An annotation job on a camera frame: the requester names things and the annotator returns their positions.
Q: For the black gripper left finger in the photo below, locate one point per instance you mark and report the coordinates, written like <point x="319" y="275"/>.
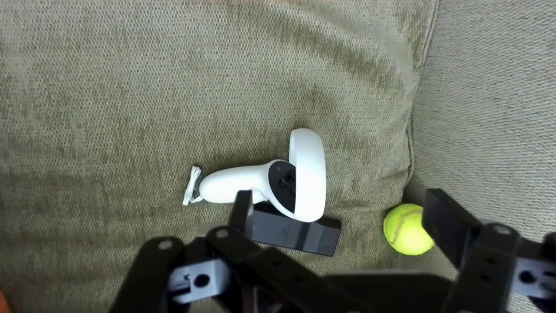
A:
<point x="241" y="211"/>

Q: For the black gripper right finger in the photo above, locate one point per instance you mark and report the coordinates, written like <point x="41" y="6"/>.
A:
<point x="448" y="223"/>

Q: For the dark grey rectangular block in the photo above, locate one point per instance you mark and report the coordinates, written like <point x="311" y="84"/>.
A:
<point x="300" y="235"/>

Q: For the white VR controller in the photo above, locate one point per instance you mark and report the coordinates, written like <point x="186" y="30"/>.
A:
<point x="231" y="185"/>

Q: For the yellow-green tennis ball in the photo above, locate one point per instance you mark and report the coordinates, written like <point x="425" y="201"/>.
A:
<point x="401" y="228"/>

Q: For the grey fabric sofa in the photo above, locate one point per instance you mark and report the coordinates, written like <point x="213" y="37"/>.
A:
<point x="491" y="88"/>

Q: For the olive sofa seat cushion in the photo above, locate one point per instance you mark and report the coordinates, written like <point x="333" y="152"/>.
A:
<point x="144" y="88"/>

